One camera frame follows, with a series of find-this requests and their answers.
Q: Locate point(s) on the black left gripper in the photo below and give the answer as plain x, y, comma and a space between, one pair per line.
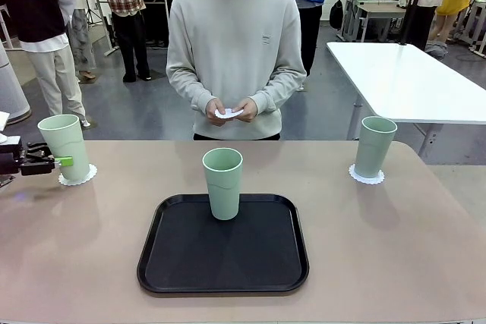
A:
7, 162

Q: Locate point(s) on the pale green plastic cup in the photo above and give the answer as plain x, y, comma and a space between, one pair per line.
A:
224, 191
66, 142
374, 145

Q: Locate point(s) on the white lace paper coaster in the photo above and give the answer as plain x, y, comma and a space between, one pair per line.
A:
91, 177
228, 113
366, 180

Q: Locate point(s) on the person's right forearm grey sleeve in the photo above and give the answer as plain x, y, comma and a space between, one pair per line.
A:
186, 81

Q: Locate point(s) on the person's left forearm grey sleeve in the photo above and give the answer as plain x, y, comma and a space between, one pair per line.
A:
283, 87

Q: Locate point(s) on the person's right hand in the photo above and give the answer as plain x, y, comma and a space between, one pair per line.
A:
212, 111

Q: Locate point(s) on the person's left hand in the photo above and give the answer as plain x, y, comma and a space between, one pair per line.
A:
248, 109

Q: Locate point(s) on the white cylindrical air purifier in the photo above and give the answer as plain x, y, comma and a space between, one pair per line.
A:
9, 92

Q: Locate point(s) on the person in grey patterned skirt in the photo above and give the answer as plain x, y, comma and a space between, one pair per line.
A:
81, 35

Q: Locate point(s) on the person's black trousers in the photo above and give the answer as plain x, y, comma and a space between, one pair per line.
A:
235, 137

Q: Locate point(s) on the black plastic serving tray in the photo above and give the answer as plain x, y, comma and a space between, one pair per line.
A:
224, 259

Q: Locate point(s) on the person torso grey sweatshirt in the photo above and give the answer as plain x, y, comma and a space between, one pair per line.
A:
235, 35

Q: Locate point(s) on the black hanging bag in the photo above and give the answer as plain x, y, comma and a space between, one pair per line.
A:
336, 13

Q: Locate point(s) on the white rectangular table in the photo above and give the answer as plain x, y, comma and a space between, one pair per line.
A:
395, 73

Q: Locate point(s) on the grey metal desk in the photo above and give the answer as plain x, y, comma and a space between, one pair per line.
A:
376, 11

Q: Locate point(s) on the grey cloth bundle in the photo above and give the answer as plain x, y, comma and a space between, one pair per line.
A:
436, 51

